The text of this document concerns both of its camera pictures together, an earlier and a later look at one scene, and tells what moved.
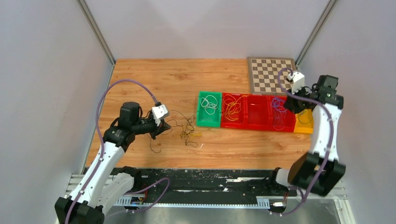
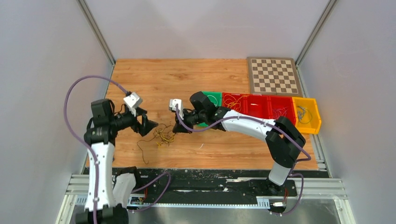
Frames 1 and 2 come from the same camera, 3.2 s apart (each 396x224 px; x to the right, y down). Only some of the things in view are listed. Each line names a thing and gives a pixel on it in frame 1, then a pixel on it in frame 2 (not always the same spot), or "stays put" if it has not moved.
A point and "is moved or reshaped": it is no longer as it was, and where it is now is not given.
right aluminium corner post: x=314 y=33 stays put
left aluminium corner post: x=97 y=29 stays put
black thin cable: x=171 y=127 is moved or reshaped
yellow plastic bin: x=304 y=122 stays put
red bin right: x=280 y=119 stays put
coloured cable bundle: x=189 y=132 → x=165 y=133
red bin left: x=233 y=110 stays put
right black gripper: x=290 y=104 → x=180 y=128
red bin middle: x=257 y=112 stays put
